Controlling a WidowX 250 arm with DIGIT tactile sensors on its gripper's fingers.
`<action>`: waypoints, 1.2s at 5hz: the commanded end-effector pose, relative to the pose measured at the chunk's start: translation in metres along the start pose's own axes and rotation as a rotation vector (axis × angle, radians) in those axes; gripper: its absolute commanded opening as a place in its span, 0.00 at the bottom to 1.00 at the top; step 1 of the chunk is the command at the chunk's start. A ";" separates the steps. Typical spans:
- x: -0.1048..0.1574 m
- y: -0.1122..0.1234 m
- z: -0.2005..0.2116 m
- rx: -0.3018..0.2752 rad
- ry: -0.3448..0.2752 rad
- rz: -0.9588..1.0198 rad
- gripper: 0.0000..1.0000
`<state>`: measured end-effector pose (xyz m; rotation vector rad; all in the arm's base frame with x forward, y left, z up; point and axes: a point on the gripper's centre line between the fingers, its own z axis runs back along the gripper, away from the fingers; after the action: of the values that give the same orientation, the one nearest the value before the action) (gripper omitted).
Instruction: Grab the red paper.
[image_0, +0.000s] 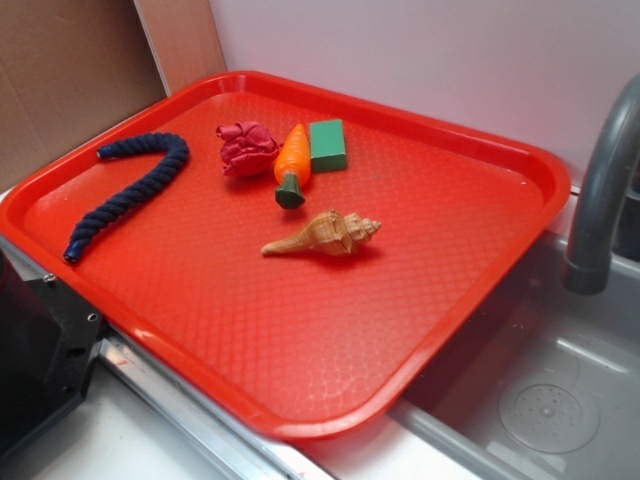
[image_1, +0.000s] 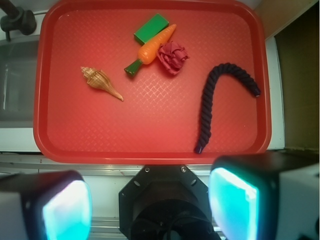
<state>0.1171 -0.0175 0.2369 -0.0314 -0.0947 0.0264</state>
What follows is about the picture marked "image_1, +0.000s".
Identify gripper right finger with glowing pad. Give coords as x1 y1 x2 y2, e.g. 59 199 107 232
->
208 152 320 240

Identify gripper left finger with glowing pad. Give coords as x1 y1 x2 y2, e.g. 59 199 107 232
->
0 170 93 240

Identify red paper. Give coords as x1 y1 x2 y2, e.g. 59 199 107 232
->
156 41 190 76

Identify red plastic tray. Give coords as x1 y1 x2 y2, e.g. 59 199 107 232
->
33 0 272 165

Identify tan spiral seashell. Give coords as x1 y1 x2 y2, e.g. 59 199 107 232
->
80 66 124 102

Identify grey toy sink basin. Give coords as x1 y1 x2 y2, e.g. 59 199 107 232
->
0 40 39 128

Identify orange toy carrot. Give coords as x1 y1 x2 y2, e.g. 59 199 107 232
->
124 24 177 77

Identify grey sink faucet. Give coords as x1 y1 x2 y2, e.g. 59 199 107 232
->
0 0 37 42

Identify green rectangular block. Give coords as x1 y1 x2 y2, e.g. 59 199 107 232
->
133 13 169 45

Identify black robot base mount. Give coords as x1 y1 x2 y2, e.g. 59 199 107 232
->
118 165 221 240

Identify dark blue twisted rope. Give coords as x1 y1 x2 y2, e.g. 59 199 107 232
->
194 62 262 154

